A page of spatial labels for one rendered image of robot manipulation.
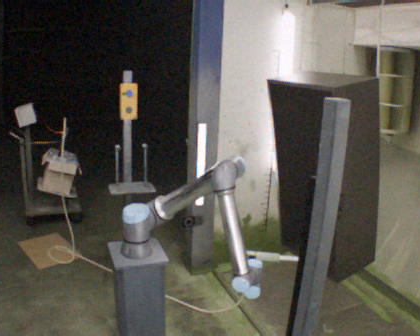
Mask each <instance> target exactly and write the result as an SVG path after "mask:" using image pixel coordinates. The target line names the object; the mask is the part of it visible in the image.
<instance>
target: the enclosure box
mask: <svg viewBox="0 0 420 336"><path fill-rule="evenodd" d="M266 81H267V91H268V102H269V113H270V123H271V133H272V145H273V155H274V166H275V177H276V187H277V199H278V209H279V230H280V240H281V246H283V247H284V248H285V249H286V250H288V251H289V252H290V253H292V254H294V255H295V256H297V257H298V254H299V249H300V246H301V238H302V230H303V221H304V213H303V212H304V204H305V195H306V191H307V188H308V180H309V177H310V176H317V168H318V160H319V153H320V144H321V140H320V137H321V128H322V121H323V113H324V112H323V106H324V99H325V98H341V99H348V100H350V104H351V107H350V115H349V128H348V134H347V141H346V155H345V161H344V168H343V175H342V181H341V188H340V193H341V194H343V195H344V196H345V203H344V209H343V210H344V214H343V216H342V218H341V219H337V220H336V222H335V229H334V235H333V242H332V248H331V254H330V260H329V263H328V268H327V274H326V277H328V279H331V280H332V281H333V282H336V284H338V283H340V282H342V281H343V280H345V279H346V278H348V277H349V276H351V275H353V274H354V273H357V272H358V271H360V270H362V269H363V268H365V267H367V266H368V265H369V264H371V263H372V262H374V261H375V252H376V235H377V230H378V204H379V184H380V105H379V94H380V88H379V78H378V77H366V76H361V75H346V74H343V73H324V72H321V71H306V72H298V73H294V74H290V75H286V76H284V75H282V76H278V77H274V78H270V79H266Z"/></svg>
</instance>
